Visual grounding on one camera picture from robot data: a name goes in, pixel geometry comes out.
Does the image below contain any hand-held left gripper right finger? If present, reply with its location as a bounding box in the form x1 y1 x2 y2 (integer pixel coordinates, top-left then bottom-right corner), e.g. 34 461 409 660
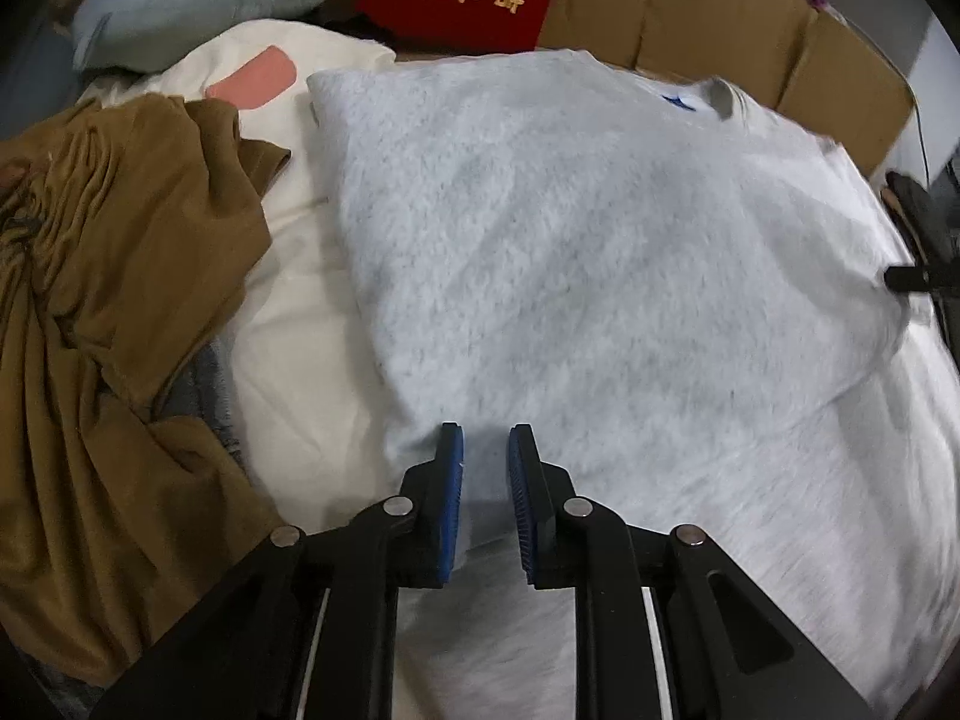
508 424 875 720

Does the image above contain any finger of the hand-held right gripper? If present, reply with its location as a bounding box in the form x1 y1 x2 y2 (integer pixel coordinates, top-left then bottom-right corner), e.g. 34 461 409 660
885 251 960 293

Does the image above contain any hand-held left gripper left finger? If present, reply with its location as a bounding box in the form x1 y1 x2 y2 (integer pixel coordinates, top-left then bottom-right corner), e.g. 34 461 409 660
90 424 464 720

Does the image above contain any light grey printed sweatshirt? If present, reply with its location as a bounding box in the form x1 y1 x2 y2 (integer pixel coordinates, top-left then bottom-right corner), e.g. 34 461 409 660
306 49 960 720

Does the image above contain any black folded cloth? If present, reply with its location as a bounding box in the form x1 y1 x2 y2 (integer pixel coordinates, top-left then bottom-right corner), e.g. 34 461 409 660
883 169 960 271

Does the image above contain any cream bear print blanket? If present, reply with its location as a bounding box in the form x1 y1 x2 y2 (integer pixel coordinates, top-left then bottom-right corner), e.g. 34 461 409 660
79 19 398 533

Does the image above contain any flattened cardboard box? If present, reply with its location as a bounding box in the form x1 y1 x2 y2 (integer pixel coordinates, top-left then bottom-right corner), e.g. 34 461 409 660
292 0 912 177

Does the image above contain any brown shirt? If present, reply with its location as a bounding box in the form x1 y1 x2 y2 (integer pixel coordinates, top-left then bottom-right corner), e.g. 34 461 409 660
0 94 308 691

